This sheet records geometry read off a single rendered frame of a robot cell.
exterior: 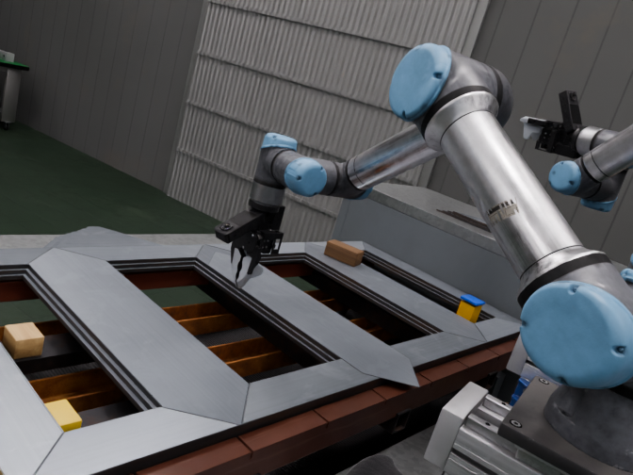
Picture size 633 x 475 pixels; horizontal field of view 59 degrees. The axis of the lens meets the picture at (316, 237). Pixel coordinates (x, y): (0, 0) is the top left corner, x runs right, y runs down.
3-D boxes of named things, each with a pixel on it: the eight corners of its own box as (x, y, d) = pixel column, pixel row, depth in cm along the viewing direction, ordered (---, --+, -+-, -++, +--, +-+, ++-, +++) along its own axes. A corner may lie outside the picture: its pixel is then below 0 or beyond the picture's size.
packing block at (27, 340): (1, 343, 104) (4, 324, 103) (29, 339, 108) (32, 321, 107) (13, 360, 100) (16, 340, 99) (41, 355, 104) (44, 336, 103)
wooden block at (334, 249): (323, 253, 193) (327, 240, 192) (331, 252, 198) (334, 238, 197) (353, 267, 188) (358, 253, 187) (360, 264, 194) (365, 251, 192)
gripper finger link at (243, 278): (261, 291, 133) (270, 255, 131) (242, 293, 129) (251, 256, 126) (252, 286, 135) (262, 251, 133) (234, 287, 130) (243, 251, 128)
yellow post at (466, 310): (441, 353, 181) (461, 300, 176) (448, 351, 185) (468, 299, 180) (454, 361, 178) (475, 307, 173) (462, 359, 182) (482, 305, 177)
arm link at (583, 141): (594, 127, 138) (613, 130, 142) (578, 123, 142) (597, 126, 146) (585, 157, 141) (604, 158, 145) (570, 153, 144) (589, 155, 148)
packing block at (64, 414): (29, 427, 86) (33, 405, 85) (62, 418, 89) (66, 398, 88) (44, 450, 82) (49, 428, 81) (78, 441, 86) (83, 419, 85)
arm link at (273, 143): (277, 138, 117) (258, 128, 124) (264, 188, 120) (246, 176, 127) (307, 143, 122) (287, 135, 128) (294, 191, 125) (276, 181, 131)
